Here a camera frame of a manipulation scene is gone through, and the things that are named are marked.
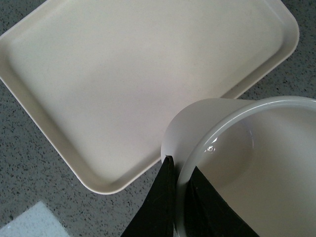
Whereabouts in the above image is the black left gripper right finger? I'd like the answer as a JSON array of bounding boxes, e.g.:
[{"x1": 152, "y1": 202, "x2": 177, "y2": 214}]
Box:
[{"x1": 185, "y1": 167, "x2": 258, "y2": 237}]

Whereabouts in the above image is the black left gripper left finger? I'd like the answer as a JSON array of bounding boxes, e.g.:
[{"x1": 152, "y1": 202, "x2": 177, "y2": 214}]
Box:
[{"x1": 122, "y1": 156, "x2": 176, "y2": 237}]

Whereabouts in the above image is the white smiley mug black handle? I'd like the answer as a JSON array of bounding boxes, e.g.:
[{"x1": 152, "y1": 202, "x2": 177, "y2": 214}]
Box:
[{"x1": 161, "y1": 96, "x2": 316, "y2": 237}]

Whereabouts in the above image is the cream rectangular tray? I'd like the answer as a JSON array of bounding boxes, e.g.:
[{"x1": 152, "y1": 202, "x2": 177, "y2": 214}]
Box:
[{"x1": 0, "y1": 0, "x2": 299, "y2": 195}]

